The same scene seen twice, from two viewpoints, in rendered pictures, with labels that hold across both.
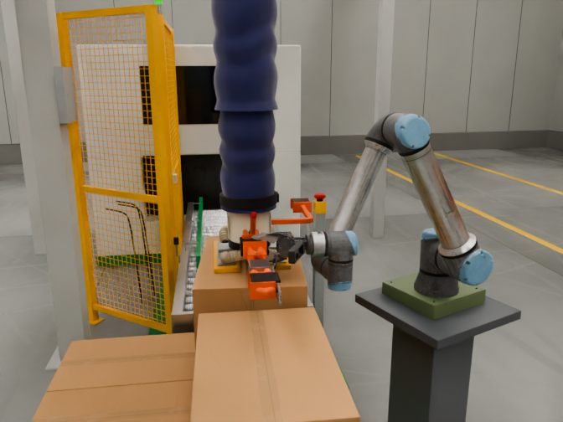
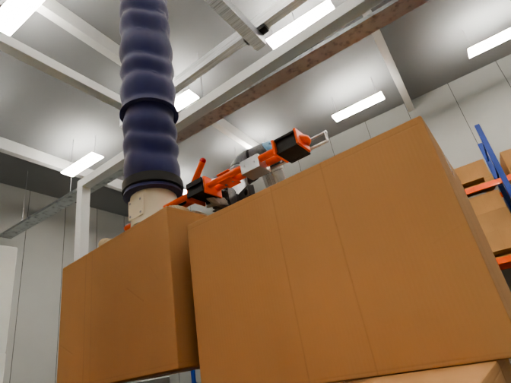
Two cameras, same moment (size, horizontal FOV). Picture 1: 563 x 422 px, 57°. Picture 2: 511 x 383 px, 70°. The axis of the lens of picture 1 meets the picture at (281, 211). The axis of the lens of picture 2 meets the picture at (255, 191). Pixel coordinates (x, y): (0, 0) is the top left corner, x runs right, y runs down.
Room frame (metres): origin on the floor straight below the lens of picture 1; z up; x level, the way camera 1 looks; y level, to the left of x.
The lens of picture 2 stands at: (0.89, 0.84, 0.59)
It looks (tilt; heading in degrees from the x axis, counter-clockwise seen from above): 25 degrees up; 309
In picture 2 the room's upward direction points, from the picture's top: 10 degrees counter-clockwise
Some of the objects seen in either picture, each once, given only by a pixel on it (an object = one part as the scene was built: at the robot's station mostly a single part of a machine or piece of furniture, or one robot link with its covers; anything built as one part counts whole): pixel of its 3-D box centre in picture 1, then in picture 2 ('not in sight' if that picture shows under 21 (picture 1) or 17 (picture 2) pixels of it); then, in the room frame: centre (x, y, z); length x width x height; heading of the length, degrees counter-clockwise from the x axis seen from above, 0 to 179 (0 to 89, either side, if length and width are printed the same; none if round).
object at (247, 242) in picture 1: (254, 245); (204, 191); (1.72, 0.10, 1.14); 0.10 x 0.08 x 0.06; 97
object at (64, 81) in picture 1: (65, 95); not in sight; (2.93, 1.20, 1.62); 0.20 x 0.05 x 0.30; 8
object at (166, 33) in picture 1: (173, 162); not in sight; (4.02, 0.85, 1.05); 1.17 x 0.10 x 2.10; 8
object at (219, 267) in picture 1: (225, 251); not in sight; (1.96, 0.22, 1.04); 0.34 x 0.10 x 0.05; 7
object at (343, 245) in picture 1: (339, 244); not in sight; (1.76, -0.21, 1.13); 0.12 x 0.09 x 0.10; 98
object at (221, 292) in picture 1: (251, 303); (163, 306); (1.95, 0.13, 0.81); 0.60 x 0.40 x 0.40; 3
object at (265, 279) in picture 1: (261, 285); (290, 146); (1.37, 0.06, 1.14); 0.08 x 0.07 x 0.05; 7
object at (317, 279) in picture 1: (318, 279); not in sight; (2.96, -0.23, 0.50); 0.07 x 0.07 x 1.00; 8
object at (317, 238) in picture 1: (316, 243); not in sight; (1.75, -0.12, 1.14); 0.09 x 0.05 x 0.10; 8
